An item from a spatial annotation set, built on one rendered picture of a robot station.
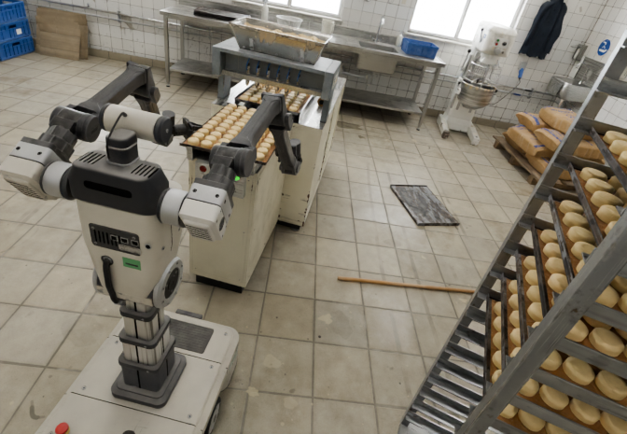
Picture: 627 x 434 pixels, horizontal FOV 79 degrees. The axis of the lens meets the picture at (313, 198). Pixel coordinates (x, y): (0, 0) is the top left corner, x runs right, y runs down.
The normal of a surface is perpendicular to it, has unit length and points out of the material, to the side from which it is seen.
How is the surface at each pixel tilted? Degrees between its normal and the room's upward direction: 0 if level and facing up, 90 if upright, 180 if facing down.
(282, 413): 0
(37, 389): 0
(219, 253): 90
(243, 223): 90
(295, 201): 90
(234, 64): 90
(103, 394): 0
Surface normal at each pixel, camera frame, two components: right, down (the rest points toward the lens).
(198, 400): 0.17, -0.83
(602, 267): -0.40, 0.44
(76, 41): 0.06, 0.17
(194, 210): 0.07, -0.46
